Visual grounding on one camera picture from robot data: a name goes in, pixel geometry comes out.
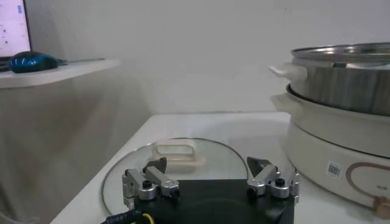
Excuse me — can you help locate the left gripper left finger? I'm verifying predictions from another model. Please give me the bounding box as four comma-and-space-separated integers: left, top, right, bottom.
121, 156, 181, 211

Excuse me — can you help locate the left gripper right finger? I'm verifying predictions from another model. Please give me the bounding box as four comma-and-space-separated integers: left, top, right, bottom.
246, 156, 301, 204

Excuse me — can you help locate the round glass pot lid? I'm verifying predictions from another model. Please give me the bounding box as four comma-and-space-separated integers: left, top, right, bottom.
101, 136, 254, 215

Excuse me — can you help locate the perforated steel steamer basket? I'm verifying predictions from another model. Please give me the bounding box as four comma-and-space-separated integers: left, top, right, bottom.
269, 42, 390, 117

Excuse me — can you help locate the white electric cooking pot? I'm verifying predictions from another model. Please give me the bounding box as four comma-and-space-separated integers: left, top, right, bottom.
270, 85, 390, 220

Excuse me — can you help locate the white side table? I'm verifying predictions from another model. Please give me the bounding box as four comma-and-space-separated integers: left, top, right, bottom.
0, 58, 121, 90

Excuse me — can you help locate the blue computer mouse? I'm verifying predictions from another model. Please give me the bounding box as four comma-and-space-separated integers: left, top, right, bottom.
8, 51, 59, 74

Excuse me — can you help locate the computer monitor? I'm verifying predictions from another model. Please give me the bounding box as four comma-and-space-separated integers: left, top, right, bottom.
0, 0, 33, 60

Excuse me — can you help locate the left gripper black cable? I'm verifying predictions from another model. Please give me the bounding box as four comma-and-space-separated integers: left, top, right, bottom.
101, 209, 155, 224

